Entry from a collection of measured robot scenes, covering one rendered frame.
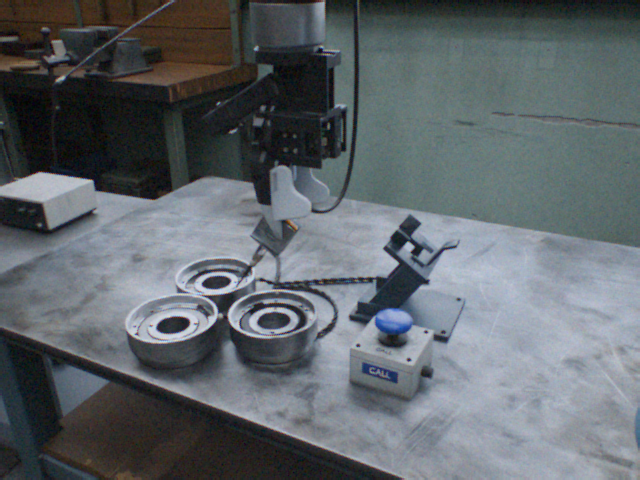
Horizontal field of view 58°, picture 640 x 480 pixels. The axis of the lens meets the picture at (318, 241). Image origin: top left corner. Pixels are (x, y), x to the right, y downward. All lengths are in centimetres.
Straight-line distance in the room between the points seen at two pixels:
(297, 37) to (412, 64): 166
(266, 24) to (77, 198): 94
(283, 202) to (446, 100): 162
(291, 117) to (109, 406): 64
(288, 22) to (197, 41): 198
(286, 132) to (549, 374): 39
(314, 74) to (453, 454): 39
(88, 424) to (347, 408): 54
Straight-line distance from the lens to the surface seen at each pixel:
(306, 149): 61
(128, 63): 238
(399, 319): 61
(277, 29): 59
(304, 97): 61
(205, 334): 67
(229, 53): 247
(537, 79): 214
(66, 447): 101
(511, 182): 224
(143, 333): 70
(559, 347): 74
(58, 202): 142
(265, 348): 65
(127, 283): 88
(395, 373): 61
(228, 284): 80
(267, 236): 69
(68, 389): 170
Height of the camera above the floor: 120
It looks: 25 degrees down
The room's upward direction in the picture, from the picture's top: 1 degrees counter-clockwise
